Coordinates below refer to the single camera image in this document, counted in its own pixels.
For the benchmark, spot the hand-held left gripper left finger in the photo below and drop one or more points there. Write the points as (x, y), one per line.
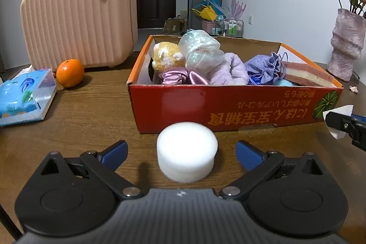
(114, 155)

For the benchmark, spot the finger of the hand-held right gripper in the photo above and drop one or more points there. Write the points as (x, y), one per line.
(340, 121)

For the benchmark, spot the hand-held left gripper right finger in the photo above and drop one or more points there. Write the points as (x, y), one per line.
(250, 155)

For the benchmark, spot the white paper piece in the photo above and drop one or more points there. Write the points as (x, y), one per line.
(341, 109)

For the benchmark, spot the pink layered sponge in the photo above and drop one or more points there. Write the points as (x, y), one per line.
(306, 72)

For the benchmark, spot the white foam cylinder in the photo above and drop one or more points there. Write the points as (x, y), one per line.
(185, 149)

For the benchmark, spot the light blue plush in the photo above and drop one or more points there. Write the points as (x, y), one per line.
(286, 83)

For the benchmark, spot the red cardboard box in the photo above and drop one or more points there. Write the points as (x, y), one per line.
(185, 106)

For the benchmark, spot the purple fuzzy towel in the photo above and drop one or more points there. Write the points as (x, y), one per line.
(231, 69)

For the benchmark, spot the yellow white sheep plush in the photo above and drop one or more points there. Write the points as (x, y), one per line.
(165, 56)

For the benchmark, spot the clear plastic bag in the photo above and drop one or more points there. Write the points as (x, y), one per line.
(200, 49)

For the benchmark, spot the pink textured vase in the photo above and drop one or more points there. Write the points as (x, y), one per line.
(346, 44)

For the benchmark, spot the orange fruit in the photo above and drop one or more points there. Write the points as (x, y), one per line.
(70, 74)

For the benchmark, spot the blue tissue pack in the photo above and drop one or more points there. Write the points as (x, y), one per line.
(20, 95)

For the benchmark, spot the pink ribbed suitcase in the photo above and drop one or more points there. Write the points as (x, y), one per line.
(80, 24)

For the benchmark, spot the pink plastic bin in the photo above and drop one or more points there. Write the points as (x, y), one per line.
(207, 26)

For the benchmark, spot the cardboard box on floor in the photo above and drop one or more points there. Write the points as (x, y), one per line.
(173, 26)

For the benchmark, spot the white wall outlet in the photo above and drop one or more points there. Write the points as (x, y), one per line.
(250, 20)

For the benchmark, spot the purple coral wall decoration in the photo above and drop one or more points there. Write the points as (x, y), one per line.
(238, 5)

